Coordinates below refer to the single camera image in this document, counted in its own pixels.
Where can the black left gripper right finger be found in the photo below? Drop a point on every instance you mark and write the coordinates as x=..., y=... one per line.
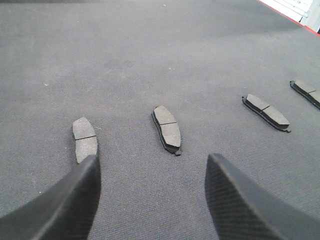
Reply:
x=242, y=210

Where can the dark conveyor belt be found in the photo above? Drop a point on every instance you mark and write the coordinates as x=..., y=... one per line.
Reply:
x=113, y=62

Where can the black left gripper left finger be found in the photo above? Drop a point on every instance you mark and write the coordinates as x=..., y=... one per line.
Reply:
x=66, y=211

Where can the brake pad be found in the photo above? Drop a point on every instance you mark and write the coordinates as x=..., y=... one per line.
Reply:
x=268, y=112
x=307, y=91
x=86, y=141
x=168, y=129

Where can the red white conveyor side rail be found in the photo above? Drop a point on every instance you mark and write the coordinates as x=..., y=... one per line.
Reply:
x=306, y=13

